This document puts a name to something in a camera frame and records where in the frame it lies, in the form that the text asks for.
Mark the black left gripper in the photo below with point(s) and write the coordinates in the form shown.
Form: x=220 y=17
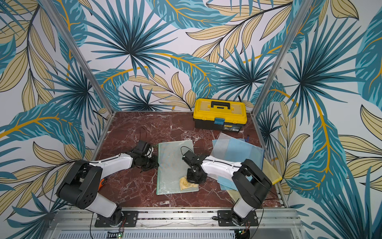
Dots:
x=154 y=164

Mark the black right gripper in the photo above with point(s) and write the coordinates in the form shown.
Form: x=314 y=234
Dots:
x=194 y=175

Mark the cream wiping cloth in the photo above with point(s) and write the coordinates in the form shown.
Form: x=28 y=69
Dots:
x=184 y=184

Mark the white blue-edged mesh document bag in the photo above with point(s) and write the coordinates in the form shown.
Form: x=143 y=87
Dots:
x=222 y=147

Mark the light blue mesh document bag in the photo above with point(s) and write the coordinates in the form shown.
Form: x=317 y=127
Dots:
x=243 y=151

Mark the yellow mesh document bag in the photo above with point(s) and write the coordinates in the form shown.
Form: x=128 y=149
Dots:
x=269 y=171

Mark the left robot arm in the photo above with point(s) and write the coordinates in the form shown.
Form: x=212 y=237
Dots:
x=81 y=184

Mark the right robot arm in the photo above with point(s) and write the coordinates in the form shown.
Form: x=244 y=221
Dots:
x=251 y=182

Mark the green-edged mesh document bag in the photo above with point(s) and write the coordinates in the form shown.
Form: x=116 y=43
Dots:
x=172 y=167

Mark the orange screwdriver left side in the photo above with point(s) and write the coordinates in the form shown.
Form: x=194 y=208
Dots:
x=102 y=183

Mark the yellow black toolbox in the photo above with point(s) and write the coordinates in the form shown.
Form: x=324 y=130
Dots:
x=212 y=114

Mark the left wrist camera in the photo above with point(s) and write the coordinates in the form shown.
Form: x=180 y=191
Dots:
x=142 y=149

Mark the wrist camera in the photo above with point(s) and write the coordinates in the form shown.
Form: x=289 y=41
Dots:
x=142 y=149
x=192 y=159

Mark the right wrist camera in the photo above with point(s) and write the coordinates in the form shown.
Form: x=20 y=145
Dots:
x=192 y=159

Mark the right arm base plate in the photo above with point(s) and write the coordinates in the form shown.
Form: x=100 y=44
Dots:
x=228 y=218

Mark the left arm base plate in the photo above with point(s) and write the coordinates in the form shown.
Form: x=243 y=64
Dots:
x=122 y=218

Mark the aluminium front rail frame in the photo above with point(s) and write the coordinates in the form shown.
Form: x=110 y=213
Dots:
x=178 y=223

